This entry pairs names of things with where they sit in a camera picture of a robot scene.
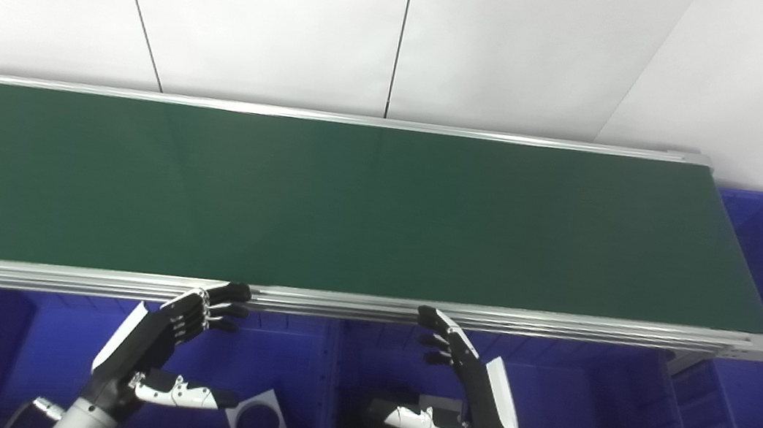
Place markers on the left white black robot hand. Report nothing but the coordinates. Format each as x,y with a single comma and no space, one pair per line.
147,345

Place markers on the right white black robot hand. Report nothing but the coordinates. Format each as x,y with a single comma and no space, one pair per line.
484,412

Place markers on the green conveyor belt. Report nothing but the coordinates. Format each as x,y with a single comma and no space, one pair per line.
367,212
500,319

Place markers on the aluminium conveyor leg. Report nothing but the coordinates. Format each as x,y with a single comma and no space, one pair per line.
689,365

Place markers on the white square plate with hole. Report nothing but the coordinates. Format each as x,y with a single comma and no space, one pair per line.
278,414

